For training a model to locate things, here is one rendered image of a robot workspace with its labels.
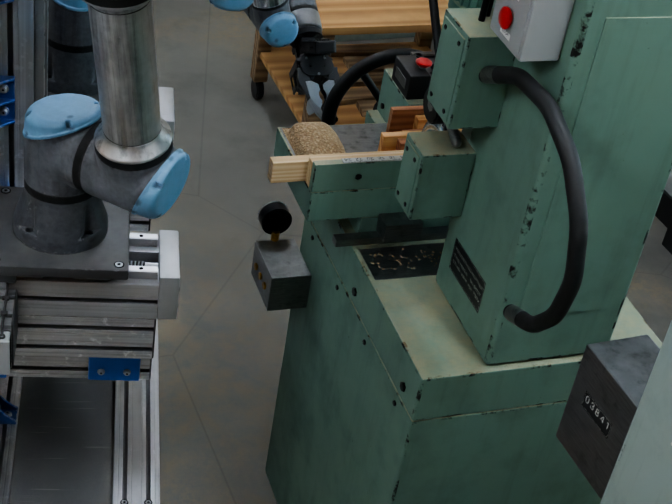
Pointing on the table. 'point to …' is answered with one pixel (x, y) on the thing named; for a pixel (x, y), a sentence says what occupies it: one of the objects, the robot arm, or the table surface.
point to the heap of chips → (313, 139)
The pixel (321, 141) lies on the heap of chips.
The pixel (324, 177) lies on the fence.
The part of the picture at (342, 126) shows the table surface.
